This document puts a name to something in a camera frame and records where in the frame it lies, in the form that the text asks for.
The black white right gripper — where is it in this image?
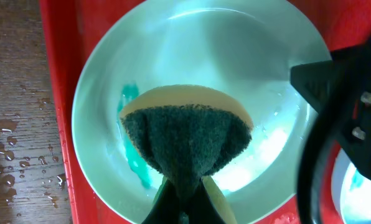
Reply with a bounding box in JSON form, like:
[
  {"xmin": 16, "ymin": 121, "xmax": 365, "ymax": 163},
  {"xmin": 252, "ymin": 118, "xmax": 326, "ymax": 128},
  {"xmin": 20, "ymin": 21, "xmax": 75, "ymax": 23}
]
[{"xmin": 291, "ymin": 35, "xmax": 371, "ymax": 187}]

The green yellow sponge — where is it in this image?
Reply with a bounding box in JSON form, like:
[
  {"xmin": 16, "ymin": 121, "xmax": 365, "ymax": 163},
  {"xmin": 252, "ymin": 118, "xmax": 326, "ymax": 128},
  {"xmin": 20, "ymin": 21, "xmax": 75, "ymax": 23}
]
[{"xmin": 119, "ymin": 84, "xmax": 254, "ymax": 224}]

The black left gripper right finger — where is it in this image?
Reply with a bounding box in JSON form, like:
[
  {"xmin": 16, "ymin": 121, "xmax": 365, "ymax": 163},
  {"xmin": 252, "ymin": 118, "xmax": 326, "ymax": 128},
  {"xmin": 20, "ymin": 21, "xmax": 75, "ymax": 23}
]
[{"xmin": 188, "ymin": 180, "xmax": 225, "ymax": 224}]

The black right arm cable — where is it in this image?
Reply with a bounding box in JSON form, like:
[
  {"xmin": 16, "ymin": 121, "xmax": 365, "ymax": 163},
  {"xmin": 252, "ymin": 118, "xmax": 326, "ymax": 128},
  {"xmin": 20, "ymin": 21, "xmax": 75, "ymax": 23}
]
[{"xmin": 296, "ymin": 102, "xmax": 340, "ymax": 224}]

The light blue plate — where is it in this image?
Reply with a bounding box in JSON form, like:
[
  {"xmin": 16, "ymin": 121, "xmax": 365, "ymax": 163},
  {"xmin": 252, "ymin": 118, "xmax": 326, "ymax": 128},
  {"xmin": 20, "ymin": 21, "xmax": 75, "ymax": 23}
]
[{"xmin": 331, "ymin": 150, "xmax": 371, "ymax": 224}]

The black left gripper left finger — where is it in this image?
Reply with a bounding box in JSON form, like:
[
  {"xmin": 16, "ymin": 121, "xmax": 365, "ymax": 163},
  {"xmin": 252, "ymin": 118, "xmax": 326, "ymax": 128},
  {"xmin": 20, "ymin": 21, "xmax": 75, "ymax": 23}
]
[{"xmin": 142, "ymin": 180, "xmax": 180, "ymax": 224}]

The light green plate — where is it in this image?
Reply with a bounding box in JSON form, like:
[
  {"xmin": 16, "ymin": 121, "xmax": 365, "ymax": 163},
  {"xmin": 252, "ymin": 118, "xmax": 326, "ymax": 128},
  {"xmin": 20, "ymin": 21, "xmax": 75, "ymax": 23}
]
[{"xmin": 72, "ymin": 1, "xmax": 331, "ymax": 223}]

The red plastic tray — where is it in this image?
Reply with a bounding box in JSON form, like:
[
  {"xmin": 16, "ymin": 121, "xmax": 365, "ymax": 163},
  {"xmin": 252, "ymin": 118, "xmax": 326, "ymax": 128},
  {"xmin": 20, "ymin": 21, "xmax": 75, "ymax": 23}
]
[{"xmin": 40, "ymin": 0, "xmax": 371, "ymax": 224}]

